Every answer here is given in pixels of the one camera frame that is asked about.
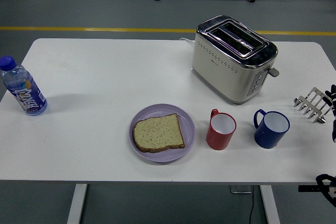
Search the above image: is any grey floor socket box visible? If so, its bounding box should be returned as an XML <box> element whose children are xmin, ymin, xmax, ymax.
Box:
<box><xmin>230</xmin><ymin>185</ymin><xmax>253</xmax><ymax>195</ymax></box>

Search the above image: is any purple round plate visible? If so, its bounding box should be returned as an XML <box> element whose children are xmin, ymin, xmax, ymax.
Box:
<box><xmin>128</xmin><ymin>103</ymin><xmax>196</xmax><ymax>164</ymax></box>

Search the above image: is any white toaster power cord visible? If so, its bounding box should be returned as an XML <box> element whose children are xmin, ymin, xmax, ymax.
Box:
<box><xmin>179</xmin><ymin>37</ymin><xmax>195</xmax><ymax>48</ymax></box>

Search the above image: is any red enamel mug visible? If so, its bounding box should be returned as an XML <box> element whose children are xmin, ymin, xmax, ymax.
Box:
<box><xmin>205</xmin><ymin>108</ymin><xmax>237</xmax><ymax>151</ymax></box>

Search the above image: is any blue enamel mug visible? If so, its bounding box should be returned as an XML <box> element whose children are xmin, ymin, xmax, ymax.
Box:
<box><xmin>253</xmin><ymin>109</ymin><xmax>291</xmax><ymax>149</ymax></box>

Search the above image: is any white table leg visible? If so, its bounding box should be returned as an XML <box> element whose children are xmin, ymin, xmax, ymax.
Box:
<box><xmin>66</xmin><ymin>183</ymin><xmax>88</xmax><ymax>224</ymax></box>
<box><xmin>259</xmin><ymin>184</ymin><xmax>281</xmax><ymax>224</ymax></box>

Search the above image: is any robot right hand white shell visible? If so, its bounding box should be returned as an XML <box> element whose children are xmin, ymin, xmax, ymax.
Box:
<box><xmin>322</xmin><ymin>84</ymin><xmax>336</xmax><ymax>144</ymax></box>

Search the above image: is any slice of toast bread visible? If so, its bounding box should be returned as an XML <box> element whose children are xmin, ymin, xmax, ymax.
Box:
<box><xmin>132</xmin><ymin>113</ymin><xmax>186</xmax><ymax>154</ymax></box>

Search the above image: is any steel toast rack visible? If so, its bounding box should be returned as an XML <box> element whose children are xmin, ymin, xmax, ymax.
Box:
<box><xmin>293</xmin><ymin>87</ymin><xmax>333</xmax><ymax>124</ymax></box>

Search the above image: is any black table control panel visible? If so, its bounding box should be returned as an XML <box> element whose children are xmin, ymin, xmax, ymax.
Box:
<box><xmin>298</xmin><ymin>185</ymin><xmax>320</xmax><ymax>193</ymax></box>

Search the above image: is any black cable under table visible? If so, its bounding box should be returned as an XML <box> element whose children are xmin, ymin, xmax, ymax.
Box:
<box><xmin>248</xmin><ymin>185</ymin><xmax>256</xmax><ymax>224</ymax></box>

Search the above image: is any blue-capped drink bottle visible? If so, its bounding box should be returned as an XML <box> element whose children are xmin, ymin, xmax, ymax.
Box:
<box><xmin>0</xmin><ymin>55</ymin><xmax>48</xmax><ymax>116</ymax></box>

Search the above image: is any cream and chrome toaster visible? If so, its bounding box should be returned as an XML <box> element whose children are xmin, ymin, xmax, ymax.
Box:
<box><xmin>191</xmin><ymin>15</ymin><xmax>280</xmax><ymax>105</ymax></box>

